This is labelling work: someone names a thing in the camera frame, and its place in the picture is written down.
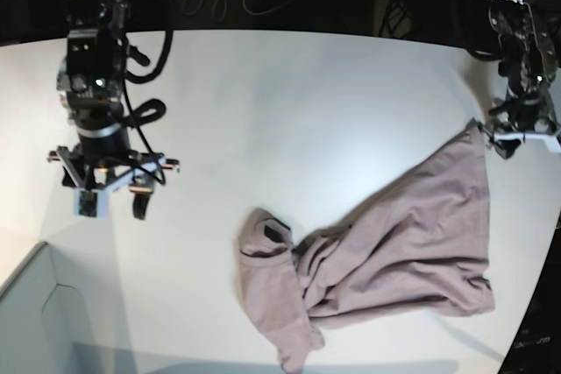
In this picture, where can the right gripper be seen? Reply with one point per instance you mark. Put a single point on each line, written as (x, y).
(139, 173)

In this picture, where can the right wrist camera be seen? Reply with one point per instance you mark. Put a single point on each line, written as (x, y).
(91, 203)

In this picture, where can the mauve pink t-shirt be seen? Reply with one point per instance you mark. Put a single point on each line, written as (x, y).
(420, 243)

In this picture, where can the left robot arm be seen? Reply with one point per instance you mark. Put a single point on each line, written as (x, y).
(528, 60)

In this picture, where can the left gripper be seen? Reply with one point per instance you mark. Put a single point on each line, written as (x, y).
(513, 122)

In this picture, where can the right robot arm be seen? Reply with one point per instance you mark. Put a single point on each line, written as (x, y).
(112, 150)

